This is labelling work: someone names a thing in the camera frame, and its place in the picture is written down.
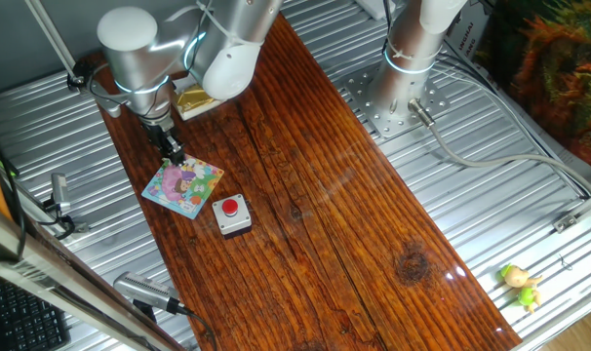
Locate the black camera cable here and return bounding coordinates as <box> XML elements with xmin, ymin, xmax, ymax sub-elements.
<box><xmin>176</xmin><ymin>304</ymin><xmax>219</xmax><ymax>351</ymax></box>

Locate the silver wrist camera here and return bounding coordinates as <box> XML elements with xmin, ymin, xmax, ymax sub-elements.
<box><xmin>88</xmin><ymin>77</ymin><xmax>126</xmax><ymax>119</ymax></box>

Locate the small grey camera on clamp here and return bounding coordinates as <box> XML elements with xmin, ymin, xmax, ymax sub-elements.
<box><xmin>37</xmin><ymin>172</ymin><xmax>90</xmax><ymax>240</ymax></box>

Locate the colourful fuzzy fabric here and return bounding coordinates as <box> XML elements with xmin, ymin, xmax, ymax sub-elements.
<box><xmin>475</xmin><ymin>0</ymin><xmax>591</xmax><ymax>179</ymax></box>

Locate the white power strip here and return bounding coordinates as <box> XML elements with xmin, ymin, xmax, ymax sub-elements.
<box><xmin>356</xmin><ymin>0</ymin><xmax>397</xmax><ymax>21</ymax></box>

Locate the metal frame beam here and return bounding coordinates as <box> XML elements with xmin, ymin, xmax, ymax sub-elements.
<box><xmin>0</xmin><ymin>197</ymin><xmax>187</xmax><ymax>351</ymax></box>

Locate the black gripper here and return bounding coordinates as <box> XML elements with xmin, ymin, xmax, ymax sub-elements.
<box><xmin>140</xmin><ymin>118</ymin><xmax>188</xmax><ymax>168</ymax></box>

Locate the gold wrapped snack package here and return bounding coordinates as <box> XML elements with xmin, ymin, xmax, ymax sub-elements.
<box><xmin>171</xmin><ymin>82</ymin><xmax>218</xmax><ymax>122</ymax></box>

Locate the silver ribbed camera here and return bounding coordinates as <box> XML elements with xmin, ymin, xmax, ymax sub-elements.
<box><xmin>112</xmin><ymin>271</ymin><xmax>189</xmax><ymax>317</ymax></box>

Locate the black keyboard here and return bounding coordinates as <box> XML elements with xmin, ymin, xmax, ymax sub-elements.
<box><xmin>0</xmin><ymin>277</ymin><xmax>72</xmax><ymax>351</ymax></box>

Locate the grey box red push button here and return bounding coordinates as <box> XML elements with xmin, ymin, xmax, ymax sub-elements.
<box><xmin>211</xmin><ymin>193</ymin><xmax>254</xmax><ymax>240</ymax></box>

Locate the colourful butterfly puzzle board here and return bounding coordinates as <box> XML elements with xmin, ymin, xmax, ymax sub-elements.
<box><xmin>140</xmin><ymin>153</ymin><xmax>225</xmax><ymax>221</ymax></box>

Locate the aluminium support pole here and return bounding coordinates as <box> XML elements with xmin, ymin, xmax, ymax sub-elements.
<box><xmin>24</xmin><ymin>0</ymin><xmax>92</xmax><ymax>95</ymax></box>

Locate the small doll green hat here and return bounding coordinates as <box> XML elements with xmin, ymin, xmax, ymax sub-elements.
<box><xmin>498</xmin><ymin>263</ymin><xmax>544</xmax><ymax>315</ymax></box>

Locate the thick grey base cable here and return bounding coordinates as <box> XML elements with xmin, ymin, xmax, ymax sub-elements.
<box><xmin>406</xmin><ymin>97</ymin><xmax>591</xmax><ymax>196</ymax></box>

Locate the metal corner bracket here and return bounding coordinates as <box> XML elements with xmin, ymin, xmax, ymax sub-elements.
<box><xmin>552</xmin><ymin>184</ymin><xmax>591</xmax><ymax>234</ymax></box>

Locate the silver perforated base plate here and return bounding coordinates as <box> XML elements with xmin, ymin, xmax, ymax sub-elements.
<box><xmin>342</xmin><ymin>61</ymin><xmax>452</xmax><ymax>140</ymax></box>

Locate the brown wooden plank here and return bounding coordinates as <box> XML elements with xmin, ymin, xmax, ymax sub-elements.
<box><xmin>78</xmin><ymin>0</ymin><xmax>524</xmax><ymax>351</ymax></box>

